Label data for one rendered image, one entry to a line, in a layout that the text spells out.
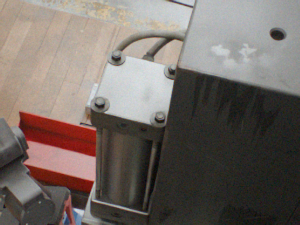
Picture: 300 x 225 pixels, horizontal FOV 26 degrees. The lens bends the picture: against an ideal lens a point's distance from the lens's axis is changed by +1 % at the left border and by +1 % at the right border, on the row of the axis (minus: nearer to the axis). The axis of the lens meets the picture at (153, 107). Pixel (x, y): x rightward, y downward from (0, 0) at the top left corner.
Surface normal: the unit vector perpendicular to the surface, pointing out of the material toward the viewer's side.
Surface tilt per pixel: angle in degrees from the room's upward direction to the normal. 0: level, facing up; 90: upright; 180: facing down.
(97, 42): 0
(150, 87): 0
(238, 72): 0
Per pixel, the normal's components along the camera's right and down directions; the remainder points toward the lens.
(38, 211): 0.62, 0.44
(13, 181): -0.14, -0.76
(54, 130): -0.24, 0.80
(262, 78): 0.08, -0.55
